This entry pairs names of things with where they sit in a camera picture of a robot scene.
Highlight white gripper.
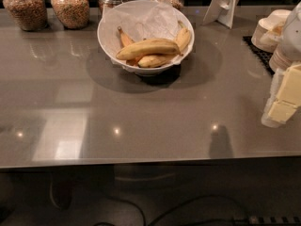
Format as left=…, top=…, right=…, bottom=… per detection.
left=261, top=2, right=301, bottom=128

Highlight right yellow banana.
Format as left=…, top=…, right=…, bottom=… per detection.
left=137, top=21, right=191, bottom=68

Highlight yellow banana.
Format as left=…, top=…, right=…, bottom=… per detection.
left=116, top=39, right=181, bottom=60
left=137, top=21, right=191, bottom=68

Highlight front yellow banana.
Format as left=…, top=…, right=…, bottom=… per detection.
left=116, top=39, right=181, bottom=60

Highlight white ceramic bowl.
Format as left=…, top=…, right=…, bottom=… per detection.
left=97, top=0, right=195, bottom=76

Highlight back small banana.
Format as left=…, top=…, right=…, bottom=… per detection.
left=118, top=26, right=141, bottom=67

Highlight front stack paper bowls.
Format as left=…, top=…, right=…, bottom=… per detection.
left=269, top=45, right=301, bottom=72

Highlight stack paper bowls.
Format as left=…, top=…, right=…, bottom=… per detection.
left=269, top=45, right=301, bottom=72
left=251, top=9, right=291, bottom=53

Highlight black rubber mat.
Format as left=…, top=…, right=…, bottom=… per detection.
left=243, top=36, right=274, bottom=76

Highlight rear stack paper bowls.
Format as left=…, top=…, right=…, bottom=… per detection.
left=251, top=9, right=291, bottom=53

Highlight white sign stand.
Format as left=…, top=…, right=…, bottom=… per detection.
left=203, top=0, right=240, bottom=29

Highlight black power strip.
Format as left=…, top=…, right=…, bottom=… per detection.
left=232, top=216, right=301, bottom=226

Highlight leftmost glass cereal jar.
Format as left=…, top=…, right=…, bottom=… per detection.
left=3, top=0, right=47, bottom=31

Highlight black floor cable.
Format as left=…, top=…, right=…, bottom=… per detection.
left=92, top=194, right=252, bottom=226

